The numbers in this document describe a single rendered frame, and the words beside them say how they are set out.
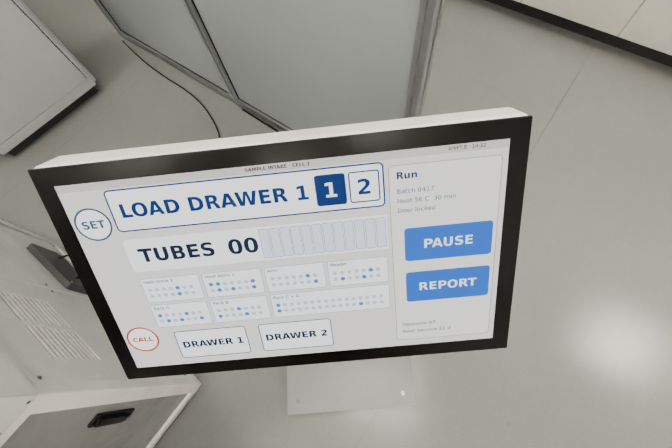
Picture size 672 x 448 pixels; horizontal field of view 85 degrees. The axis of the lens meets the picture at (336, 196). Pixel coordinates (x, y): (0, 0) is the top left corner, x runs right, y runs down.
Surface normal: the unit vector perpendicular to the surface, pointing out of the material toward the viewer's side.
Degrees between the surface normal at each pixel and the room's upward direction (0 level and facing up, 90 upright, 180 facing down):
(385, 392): 3
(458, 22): 0
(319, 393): 3
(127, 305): 50
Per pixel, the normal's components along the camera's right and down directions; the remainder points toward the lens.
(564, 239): -0.08, -0.43
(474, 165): 0.00, 0.41
